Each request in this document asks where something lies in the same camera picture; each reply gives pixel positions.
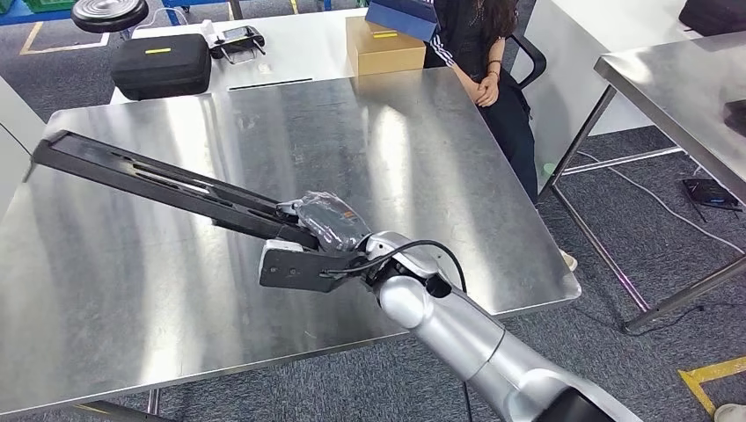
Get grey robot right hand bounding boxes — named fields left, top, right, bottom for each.
left=276, top=190, right=374, bottom=256

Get person's right hand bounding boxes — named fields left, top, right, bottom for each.
left=474, top=81, right=497, bottom=110

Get long black plastic part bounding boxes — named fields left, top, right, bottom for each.
left=31, top=128, right=321, bottom=251

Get steel top workbench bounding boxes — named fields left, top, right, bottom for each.
left=536, top=29, right=746, bottom=338
left=0, top=67, right=582, bottom=422

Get person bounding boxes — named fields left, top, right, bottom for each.
left=423, top=0, right=579, bottom=273

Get black office chair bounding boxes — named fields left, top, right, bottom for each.
left=505, top=32, right=549, bottom=92

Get brown cardboard box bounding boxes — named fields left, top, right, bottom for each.
left=345, top=15, right=428, bottom=78

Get blue flat box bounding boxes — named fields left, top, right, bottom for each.
left=364, top=0, right=440, bottom=44

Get white table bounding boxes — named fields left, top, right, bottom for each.
left=109, top=6, right=445, bottom=107

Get black handheld controller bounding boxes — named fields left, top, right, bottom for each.
left=208, top=24, right=268, bottom=66

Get black zip carry case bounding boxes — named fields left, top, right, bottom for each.
left=109, top=33, right=213, bottom=103

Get black bag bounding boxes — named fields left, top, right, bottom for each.
left=677, top=0, right=746, bottom=38

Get black flat floor device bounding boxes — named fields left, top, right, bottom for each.
left=681, top=177, right=745, bottom=215

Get black round stool seat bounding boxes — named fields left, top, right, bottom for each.
left=70, top=0, right=150, bottom=35

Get white desk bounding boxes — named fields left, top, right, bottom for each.
left=0, top=74, right=48, bottom=222

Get green crate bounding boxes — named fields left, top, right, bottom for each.
left=23, top=0, right=77, bottom=15

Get white shoe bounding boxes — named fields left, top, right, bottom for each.
left=713, top=402, right=746, bottom=422

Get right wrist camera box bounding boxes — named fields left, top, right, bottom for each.
left=258, top=237, right=366, bottom=295

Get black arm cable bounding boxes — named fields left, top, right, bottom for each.
left=323, top=239, right=474, bottom=422

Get black floor cable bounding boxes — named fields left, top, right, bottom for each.
left=573, top=302, right=746, bottom=340

